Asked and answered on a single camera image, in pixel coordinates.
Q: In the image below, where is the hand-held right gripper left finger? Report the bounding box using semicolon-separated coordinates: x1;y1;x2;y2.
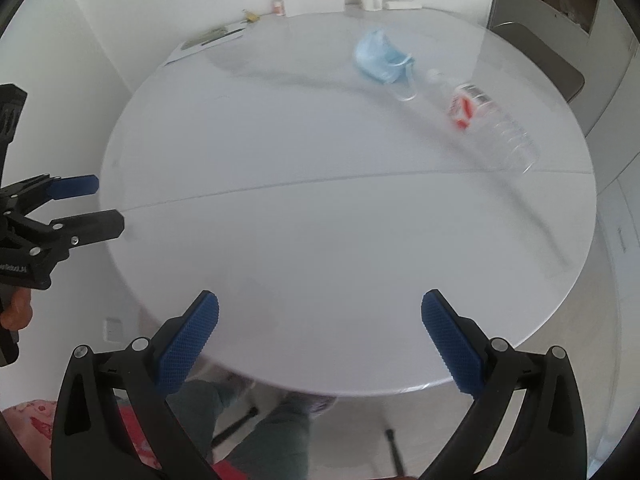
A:
51;290;221;480

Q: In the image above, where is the black chair leg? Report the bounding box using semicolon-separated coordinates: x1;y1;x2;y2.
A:
212;407;258;448
387;429;404;476

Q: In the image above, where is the clear plastic bottle red label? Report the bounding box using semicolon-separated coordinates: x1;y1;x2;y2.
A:
425;70;541;175

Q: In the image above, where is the person's left hand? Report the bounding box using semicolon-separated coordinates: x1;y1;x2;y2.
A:
0;290;34;331

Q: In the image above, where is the person's right leg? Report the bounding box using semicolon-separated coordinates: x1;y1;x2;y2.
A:
225;391;337;480

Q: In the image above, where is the blue face mask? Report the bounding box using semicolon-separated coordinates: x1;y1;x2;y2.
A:
354;28;418;102

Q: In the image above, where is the white paper sheet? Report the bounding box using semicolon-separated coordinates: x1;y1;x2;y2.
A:
165;24;247;65

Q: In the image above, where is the person's left leg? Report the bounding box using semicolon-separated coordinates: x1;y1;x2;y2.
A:
167;377;256;461

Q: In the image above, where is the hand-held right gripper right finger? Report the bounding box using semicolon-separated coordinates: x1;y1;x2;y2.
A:
421;290;588;480

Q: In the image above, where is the red plastic bag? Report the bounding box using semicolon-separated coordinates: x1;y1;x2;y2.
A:
0;400;166;480

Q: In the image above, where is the white box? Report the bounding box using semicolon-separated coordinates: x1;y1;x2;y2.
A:
281;0;346;16

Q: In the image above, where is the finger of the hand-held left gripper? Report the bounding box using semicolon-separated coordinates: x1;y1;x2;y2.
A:
0;174;99;218
25;210;126;256

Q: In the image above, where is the person's leg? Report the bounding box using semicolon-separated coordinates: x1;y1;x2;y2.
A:
167;377;256;461
225;391;337;480

